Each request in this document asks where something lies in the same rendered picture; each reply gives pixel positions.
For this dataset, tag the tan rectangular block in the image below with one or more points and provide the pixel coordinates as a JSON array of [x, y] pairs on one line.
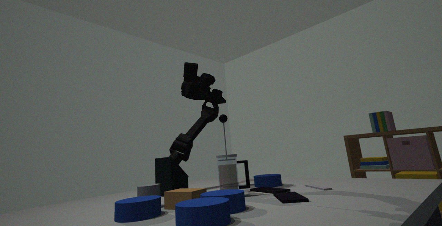
[[173, 197]]

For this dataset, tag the blue cylinder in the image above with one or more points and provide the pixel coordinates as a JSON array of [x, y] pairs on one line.
[[137, 208], [236, 198], [267, 180], [208, 211]]

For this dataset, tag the grey cylinder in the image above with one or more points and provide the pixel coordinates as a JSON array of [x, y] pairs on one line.
[[148, 189]]

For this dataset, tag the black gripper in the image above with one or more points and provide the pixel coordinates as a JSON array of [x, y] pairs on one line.
[[199, 92]]

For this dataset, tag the french press coffee maker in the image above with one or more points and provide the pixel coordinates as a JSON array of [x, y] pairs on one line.
[[227, 168]]

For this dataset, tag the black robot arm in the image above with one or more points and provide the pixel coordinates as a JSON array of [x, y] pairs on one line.
[[182, 145]]

